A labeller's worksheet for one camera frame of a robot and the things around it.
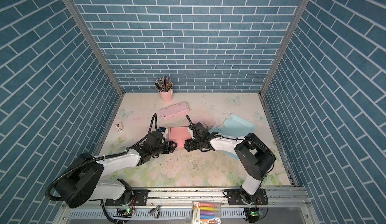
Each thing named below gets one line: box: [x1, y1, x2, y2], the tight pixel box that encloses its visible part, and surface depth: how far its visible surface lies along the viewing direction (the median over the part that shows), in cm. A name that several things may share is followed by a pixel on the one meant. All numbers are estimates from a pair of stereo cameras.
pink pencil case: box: [159, 101, 190, 121], surface depth 110 cm
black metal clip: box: [149, 204, 162, 220], surface depth 71 cm
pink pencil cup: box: [158, 88, 174, 103], surface depth 116 cm
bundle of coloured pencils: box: [154, 76, 174, 93], surface depth 110 cm
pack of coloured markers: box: [191, 200, 222, 224], surface depth 70 cm
